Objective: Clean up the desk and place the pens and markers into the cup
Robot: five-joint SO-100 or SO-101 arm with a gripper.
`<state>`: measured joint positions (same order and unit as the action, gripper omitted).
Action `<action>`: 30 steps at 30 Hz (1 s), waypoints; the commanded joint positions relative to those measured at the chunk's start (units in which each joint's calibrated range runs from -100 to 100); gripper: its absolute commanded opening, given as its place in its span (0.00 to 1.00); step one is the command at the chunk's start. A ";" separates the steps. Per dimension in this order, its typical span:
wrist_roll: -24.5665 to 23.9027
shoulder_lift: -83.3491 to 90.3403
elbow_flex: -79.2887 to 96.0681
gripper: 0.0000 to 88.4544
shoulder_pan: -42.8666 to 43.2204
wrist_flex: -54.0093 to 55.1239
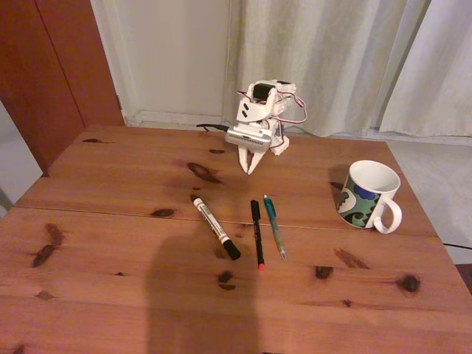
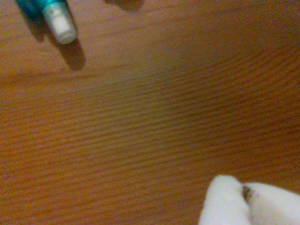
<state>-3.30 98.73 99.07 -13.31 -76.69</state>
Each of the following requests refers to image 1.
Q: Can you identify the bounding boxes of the silver camera box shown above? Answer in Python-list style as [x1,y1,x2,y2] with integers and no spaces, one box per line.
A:
[224,125,274,153]

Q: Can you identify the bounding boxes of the black pen with red end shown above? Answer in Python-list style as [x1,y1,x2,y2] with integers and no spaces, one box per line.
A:
[249,199,267,271]

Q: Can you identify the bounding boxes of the white mug with green pattern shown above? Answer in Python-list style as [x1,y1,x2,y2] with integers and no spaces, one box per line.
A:
[336,159,403,235]

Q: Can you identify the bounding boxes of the cream white curtain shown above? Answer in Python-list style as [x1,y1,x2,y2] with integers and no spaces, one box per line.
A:
[378,0,472,139]
[223,0,431,138]

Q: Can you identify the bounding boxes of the white marker with black cap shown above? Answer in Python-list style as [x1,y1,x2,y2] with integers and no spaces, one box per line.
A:
[191,196,243,262]

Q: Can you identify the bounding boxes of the black camera cable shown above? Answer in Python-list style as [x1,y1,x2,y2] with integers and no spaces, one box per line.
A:
[195,123,232,133]

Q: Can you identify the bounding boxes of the teal transparent pen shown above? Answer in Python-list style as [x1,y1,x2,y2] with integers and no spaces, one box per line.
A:
[263,194,288,261]

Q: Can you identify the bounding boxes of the brown wooden door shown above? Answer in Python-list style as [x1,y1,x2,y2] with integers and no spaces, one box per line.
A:
[0,0,125,178]

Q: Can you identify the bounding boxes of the red white servo wires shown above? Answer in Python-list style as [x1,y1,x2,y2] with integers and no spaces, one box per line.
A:
[275,94,308,148]

